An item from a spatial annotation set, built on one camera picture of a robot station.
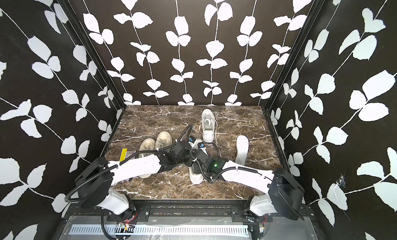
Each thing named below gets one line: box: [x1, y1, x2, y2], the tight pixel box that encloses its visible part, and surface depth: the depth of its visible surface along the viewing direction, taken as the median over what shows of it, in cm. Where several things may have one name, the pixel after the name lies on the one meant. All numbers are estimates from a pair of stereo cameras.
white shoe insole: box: [235, 135, 250, 165], surface depth 99 cm
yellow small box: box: [119, 147, 128, 162], surface depth 96 cm
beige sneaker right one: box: [155, 130, 173, 149], surface depth 100 cm
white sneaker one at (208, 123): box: [201, 108, 216, 143], surface depth 100 cm
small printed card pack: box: [125, 150, 136, 159], surface depth 95 cm
